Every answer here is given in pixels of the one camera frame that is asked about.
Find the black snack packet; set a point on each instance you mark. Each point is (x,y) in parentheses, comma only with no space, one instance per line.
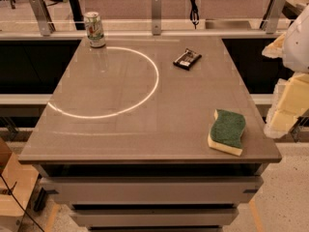
(187,59)

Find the green and yellow sponge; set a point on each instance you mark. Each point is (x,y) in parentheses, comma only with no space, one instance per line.
(226,132)

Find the right metal bracket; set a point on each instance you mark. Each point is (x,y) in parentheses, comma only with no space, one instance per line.
(275,11)

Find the left metal bracket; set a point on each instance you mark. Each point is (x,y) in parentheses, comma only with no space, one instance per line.
(40,12)

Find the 7up soda can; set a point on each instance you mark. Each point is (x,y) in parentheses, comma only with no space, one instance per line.
(94,29)

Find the wooden box at left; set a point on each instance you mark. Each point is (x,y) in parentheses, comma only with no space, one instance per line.
(17,182)

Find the grey drawer cabinet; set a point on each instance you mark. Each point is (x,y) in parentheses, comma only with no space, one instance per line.
(153,204)

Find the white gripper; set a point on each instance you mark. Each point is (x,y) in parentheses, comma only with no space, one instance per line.
(297,43)

